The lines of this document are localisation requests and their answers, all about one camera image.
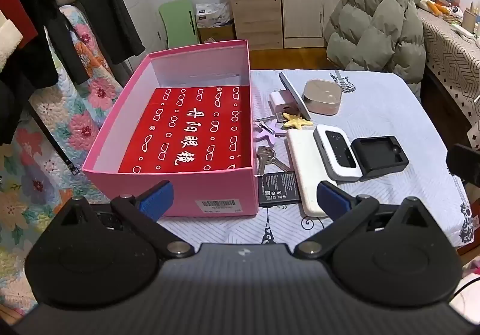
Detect white fleece cloth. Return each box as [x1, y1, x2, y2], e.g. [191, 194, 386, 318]
[0, 9, 24, 69]

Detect olive green puffer jacket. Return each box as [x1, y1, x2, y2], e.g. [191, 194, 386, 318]
[323, 0, 427, 84]

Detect floral quilt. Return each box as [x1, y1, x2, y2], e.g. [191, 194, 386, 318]
[0, 5, 132, 317]

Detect black belt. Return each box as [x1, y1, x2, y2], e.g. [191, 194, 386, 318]
[28, 103, 79, 176]

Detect green folding table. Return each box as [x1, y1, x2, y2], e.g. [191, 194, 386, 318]
[157, 0, 201, 49]

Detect white charger plug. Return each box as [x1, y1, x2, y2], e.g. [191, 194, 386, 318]
[269, 91, 291, 114]

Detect white power bank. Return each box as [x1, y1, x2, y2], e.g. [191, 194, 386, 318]
[286, 130, 338, 217]

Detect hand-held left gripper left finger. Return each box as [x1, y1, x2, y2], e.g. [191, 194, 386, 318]
[59, 181, 195, 260]

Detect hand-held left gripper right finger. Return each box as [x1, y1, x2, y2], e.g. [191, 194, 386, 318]
[293, 181, 430, 260]

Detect beige rounded case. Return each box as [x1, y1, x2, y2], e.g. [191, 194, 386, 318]
[302, 79, 342, 116]

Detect silver keys bunch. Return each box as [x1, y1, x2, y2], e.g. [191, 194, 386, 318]
[256, 145, 293, 176]

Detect white printed tablecloth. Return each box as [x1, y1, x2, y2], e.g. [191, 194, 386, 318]
[159, 69, 471, 249]

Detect pink cardboard shoe box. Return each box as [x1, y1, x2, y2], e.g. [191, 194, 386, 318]
[82, 40, 259, 217]

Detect black charger cradle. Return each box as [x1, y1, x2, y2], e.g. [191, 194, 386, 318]
[350, 136, 409, 181]

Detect black hanging coat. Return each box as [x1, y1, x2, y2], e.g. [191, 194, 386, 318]
[64, 0, 146, 75]

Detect wooden pen holder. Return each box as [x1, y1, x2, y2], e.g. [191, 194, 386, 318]
[462, 1, 480, 34]

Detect black battery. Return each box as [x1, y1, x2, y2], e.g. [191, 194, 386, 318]
[258, 171, 302, 208]

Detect purple star keychain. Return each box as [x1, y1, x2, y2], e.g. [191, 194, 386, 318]
[254, 118, 287, 144]

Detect yellow starfish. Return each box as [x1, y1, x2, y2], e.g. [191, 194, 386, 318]
[282, 113, 314, 130]

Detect red printed cloth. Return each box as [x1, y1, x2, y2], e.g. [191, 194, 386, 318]
[118, 85, 251, 174]

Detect white pocket router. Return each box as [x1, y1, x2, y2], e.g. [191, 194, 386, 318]
[313, 124, 364, 182]

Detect grey flat phone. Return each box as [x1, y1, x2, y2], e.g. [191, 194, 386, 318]
[278, 72, 312, 121]

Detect desk with patterned cloth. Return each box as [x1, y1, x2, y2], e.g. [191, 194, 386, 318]
[416, 5, 480, 148]

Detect black hanging garments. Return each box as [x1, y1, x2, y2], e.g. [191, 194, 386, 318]
[0, 0, 91, 144]

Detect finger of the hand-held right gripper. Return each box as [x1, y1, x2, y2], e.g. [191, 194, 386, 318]
[446, 144, 480, 189]

